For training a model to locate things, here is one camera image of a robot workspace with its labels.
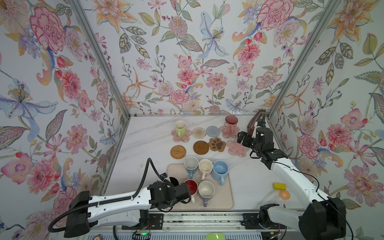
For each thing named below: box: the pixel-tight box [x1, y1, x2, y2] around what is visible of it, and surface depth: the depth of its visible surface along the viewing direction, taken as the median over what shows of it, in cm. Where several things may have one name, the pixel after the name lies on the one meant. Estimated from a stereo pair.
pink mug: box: [223, 115, 239, 136], surface depth 106 cm
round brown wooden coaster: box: [193, 140, 210, 155], surface depth 103 cm
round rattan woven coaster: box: [170, 145, 187, 160], surface depth 103 cm
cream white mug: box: [198, 158, 213, 181], surface depth 87 cm
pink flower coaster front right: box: [226, 138, 250, 158], surface depth 103 cm
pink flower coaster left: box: [171, 128, 192, 143], surface depth 109 cm
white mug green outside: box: [174, 120, 187, 138], surface depth 103 cm
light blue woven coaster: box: [206, 125, 221, 138], surface depth 113 cm
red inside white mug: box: [184, 179, 199, 204], surface depth 80 cm
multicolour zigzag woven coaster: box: [192, 127, 207, 139], surface depth 112 cm
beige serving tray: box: [166, 164, 234, 211], surface depth 82 cm
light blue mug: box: [211, 160, 229, 186], surface depth 86 cm
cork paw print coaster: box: [208, 137, 226, 152], surface depth 106 cm
